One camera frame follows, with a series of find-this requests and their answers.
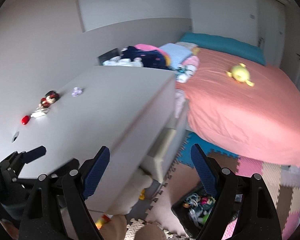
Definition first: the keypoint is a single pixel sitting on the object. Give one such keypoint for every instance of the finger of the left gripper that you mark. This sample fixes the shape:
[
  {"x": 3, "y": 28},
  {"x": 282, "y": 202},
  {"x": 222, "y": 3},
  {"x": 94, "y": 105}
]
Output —
[{"x": 33, "y": 154}]

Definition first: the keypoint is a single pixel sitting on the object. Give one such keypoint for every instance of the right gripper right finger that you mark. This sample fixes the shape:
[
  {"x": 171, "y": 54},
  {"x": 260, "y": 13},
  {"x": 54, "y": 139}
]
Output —
[{"x": 257, "y": 217}]

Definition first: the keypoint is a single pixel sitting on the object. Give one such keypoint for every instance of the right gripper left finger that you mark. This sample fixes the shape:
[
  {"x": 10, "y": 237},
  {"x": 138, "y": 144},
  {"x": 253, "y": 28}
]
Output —
[{"x": 42, "y": 217}]

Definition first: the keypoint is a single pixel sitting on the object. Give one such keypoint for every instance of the colourful ring ball toy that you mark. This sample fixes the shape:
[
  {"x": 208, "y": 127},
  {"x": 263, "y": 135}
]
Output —
[{"x": 193, "y": 200}]

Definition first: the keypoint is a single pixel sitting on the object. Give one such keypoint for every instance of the red heart toy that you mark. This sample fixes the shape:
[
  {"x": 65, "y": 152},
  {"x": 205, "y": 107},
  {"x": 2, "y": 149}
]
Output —
[{"x": 25, "y": 119}]

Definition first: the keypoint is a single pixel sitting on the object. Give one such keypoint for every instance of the crumpled white paper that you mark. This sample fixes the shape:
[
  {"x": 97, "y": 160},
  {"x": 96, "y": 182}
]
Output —
[{"x": 39, "y": 112}]

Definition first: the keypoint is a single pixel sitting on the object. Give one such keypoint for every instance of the colourful foam floor mat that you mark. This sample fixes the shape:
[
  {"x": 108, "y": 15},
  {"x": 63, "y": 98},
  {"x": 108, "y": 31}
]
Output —
[{"x": 282, "y": 182}]

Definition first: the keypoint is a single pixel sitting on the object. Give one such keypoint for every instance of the black toy storage bin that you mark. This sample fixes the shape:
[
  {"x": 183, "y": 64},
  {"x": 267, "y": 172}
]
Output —
[{"x": 193, "y": 219}]

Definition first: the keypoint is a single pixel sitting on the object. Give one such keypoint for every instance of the two doll figurines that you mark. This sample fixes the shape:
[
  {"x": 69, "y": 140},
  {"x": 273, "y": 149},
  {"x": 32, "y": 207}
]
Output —
[{"x": 50, "y": 98}]

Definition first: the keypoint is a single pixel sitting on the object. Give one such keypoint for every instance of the purple flower hair clip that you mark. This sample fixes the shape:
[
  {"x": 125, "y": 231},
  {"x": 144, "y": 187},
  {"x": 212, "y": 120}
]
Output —
[{"x": 77, "y": 91}]

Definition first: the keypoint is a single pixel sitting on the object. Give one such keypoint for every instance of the pink bed mattress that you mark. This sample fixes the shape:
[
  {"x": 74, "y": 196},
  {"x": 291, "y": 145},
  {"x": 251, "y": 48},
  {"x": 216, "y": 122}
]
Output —
[{"x": 260, "y": 122}]

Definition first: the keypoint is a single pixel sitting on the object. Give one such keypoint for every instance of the white desk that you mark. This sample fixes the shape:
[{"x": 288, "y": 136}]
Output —
[{"x": 122, "y": 108}]

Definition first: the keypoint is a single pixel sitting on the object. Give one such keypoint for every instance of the black box on desk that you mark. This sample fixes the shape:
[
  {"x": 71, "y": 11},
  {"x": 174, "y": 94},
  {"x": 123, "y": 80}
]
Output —
[{"x": 108, "y": 55}]

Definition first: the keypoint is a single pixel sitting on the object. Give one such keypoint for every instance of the yellow duck plush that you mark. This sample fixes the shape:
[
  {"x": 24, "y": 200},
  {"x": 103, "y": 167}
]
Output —
[{"x": 240, "y": 73}]

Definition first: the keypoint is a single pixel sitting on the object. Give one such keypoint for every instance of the teal pillow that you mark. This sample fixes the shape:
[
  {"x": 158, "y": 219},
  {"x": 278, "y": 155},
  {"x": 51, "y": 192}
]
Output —
[{"x": 226, "y": 45}]

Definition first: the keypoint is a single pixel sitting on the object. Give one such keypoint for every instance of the pile of folded clothes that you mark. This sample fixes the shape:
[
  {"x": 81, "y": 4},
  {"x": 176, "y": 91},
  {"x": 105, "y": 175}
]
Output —
[{"x": 180, "y": 57}]

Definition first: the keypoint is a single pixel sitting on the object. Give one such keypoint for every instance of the wardrobe doors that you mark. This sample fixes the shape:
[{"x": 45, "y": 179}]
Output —
[{"x": 279, "y": 35}]

